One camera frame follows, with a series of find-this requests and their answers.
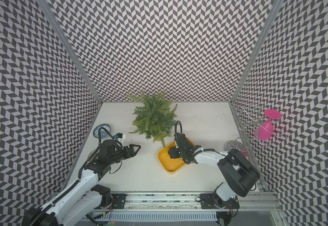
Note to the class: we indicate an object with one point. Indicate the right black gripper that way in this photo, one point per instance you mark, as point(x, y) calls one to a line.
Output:
point(172, 151)

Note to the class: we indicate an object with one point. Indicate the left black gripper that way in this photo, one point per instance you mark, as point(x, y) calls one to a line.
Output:
point(132, 150)

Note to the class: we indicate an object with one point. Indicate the small green christmas tree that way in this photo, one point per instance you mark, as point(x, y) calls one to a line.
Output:
point(154, 118)

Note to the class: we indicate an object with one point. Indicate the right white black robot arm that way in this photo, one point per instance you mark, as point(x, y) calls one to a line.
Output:
point(239, 174)

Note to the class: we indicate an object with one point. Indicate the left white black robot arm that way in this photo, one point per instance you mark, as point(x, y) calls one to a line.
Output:
point(84, 194)

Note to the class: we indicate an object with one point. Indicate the blue patterned small bowl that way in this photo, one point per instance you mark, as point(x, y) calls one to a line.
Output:
point(103, 130)

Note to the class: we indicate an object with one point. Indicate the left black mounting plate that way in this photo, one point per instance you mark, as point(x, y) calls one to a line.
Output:
point(115, 201)

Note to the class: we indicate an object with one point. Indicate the black mounting plate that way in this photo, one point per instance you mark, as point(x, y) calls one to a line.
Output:
point(115, 201)
point(211, 201)

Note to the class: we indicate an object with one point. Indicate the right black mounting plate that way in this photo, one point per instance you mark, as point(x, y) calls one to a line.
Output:
point(211, 201)

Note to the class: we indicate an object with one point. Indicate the white ribbed vent strip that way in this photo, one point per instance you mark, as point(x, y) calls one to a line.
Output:
point(160, 216)

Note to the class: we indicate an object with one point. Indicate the pink plastic wine glass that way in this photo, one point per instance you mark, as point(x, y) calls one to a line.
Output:
point(265, 130)

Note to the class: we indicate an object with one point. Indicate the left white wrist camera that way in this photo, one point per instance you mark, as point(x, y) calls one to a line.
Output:
point(120, 137)

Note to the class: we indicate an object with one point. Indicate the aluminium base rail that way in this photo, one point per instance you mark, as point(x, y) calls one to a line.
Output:
point(189, 201)

